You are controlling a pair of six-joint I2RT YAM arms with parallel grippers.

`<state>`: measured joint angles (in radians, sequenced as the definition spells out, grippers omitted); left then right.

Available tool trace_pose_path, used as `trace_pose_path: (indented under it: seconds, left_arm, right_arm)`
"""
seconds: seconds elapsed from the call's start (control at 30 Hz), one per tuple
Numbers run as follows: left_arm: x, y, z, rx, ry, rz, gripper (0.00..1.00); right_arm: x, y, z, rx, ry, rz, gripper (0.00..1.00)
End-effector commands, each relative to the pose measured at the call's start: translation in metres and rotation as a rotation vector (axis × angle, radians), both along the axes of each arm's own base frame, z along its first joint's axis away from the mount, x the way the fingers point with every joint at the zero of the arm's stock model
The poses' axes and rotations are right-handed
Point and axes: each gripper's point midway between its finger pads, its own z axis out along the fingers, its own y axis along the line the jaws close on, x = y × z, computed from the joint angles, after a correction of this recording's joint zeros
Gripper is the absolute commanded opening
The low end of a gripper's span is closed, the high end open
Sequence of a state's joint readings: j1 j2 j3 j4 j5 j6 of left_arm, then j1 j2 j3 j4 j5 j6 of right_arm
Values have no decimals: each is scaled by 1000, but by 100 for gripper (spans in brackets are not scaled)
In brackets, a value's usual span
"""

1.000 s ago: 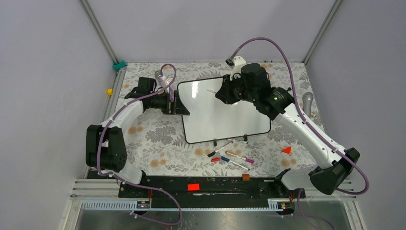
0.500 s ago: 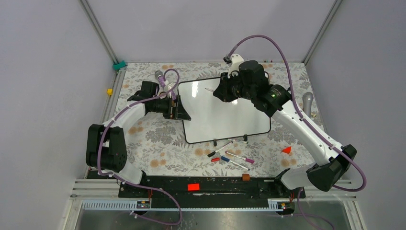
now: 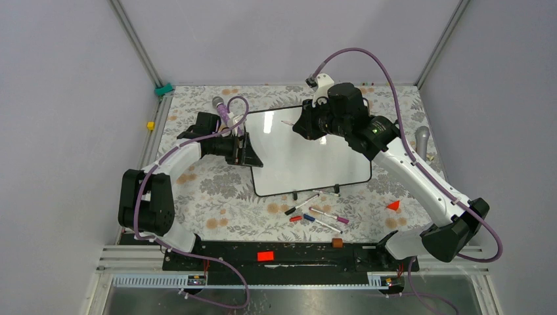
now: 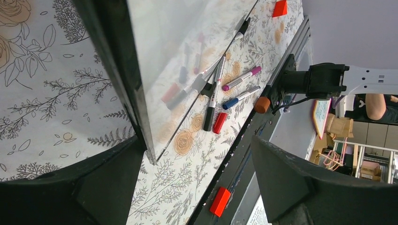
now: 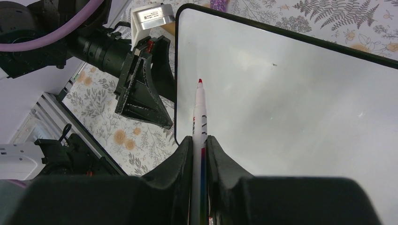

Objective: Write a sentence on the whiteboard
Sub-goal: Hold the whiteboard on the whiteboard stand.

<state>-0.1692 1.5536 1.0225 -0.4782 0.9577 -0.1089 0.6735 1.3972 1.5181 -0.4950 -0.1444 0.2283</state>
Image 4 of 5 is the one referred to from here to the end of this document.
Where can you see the red rectangular tape marker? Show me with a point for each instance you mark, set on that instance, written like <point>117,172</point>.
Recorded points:
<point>220,201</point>

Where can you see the red marker cap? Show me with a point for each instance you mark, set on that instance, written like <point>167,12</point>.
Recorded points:
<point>221,118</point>

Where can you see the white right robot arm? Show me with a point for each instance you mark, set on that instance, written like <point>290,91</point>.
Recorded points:
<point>326,80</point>

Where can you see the green whiteboard marker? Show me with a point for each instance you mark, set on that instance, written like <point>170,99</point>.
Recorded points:
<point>242,30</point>

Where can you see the background clutter shelf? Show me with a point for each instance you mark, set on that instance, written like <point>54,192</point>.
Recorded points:
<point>365,150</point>

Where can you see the red triangular block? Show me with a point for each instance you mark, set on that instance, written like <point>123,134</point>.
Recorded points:
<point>280,8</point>

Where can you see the pink whiteboard marker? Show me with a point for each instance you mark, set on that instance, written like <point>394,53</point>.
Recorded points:
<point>241,78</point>

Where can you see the floral table mat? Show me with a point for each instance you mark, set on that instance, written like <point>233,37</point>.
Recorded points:
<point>58,105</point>

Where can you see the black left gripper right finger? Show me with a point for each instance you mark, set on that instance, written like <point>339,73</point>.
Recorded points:
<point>297,192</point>

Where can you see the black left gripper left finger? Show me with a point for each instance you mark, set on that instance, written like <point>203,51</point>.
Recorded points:
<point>95,191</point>

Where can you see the black whiteboard marker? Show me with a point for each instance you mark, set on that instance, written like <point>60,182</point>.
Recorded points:
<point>213,98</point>

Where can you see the white black-framed whiteboard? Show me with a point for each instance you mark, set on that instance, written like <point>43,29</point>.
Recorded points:
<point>159,55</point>

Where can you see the small brown block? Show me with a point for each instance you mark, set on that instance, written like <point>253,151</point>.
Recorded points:
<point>262,105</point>

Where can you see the blue whiteboard marker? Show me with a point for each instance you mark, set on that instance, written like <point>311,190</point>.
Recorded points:
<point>233,101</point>

